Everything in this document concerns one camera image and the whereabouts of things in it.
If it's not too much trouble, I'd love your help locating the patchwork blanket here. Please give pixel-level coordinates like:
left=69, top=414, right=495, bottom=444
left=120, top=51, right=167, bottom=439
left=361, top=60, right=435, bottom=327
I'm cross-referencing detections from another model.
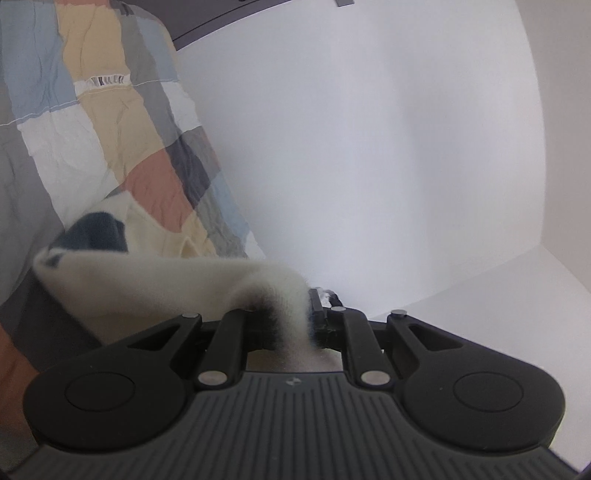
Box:
left=0, top=0, right=267, bottom=472

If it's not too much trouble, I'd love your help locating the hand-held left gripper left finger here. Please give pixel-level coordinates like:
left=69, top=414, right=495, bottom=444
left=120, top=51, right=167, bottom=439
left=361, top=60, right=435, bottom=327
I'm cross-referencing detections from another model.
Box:
left=126, top=308, right=256, bottom=387

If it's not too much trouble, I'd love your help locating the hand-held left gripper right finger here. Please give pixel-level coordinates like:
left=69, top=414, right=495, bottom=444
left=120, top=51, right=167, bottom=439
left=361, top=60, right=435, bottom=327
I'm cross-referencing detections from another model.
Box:
left=308, top=288, right=466, bottom=387

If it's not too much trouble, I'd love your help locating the fuzzy cream garment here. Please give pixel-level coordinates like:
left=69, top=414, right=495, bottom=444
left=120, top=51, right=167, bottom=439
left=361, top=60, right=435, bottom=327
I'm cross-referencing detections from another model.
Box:
left=32, top=191, right=346, bottom=373

